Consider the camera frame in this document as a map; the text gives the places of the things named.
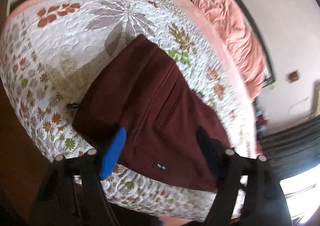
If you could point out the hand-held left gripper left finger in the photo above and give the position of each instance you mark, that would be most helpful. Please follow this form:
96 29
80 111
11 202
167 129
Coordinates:
113 151

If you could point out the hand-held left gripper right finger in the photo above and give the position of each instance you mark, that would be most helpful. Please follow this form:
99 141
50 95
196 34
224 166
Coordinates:
207 149

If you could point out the maroon pants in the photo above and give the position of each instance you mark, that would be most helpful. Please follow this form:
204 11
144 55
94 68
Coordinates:
150 106

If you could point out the dark patterned curtain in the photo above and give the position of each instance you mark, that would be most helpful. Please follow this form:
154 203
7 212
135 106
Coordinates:
295 146

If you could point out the pink bed sheet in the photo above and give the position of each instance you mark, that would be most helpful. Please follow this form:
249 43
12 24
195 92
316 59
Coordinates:
217 41

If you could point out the floral quilted bedspread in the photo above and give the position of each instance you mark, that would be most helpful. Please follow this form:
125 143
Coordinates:
75 41

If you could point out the pink crumpled comforter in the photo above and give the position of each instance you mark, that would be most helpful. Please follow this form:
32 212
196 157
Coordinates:
237 36

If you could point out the dark wooden headboard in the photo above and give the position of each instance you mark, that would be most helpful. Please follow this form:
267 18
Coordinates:
252 23

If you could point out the wall socket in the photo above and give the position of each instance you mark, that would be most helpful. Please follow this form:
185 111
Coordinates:
293 76

